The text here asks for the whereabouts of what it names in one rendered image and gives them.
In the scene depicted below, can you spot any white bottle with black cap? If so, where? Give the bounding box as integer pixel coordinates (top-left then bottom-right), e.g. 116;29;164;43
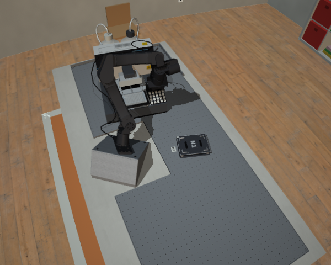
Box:
121;29;136;42

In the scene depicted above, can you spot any beige plastic bottle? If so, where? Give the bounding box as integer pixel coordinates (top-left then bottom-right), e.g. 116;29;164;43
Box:
101;33;119;45

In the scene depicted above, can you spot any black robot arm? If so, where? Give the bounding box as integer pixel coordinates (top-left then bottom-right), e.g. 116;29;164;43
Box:
97;51;180;155

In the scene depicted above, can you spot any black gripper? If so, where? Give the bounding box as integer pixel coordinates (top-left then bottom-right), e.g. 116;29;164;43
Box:
147;75;168;91

